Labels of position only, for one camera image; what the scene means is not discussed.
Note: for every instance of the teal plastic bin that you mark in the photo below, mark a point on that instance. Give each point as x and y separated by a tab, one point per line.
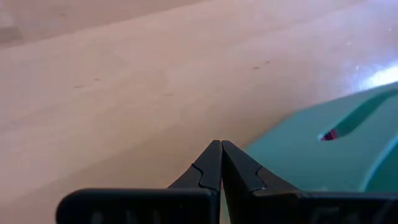
304	155

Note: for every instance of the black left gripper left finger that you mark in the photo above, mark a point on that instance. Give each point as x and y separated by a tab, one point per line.
202	180

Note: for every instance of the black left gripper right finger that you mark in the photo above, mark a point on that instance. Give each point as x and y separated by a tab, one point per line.
245	177

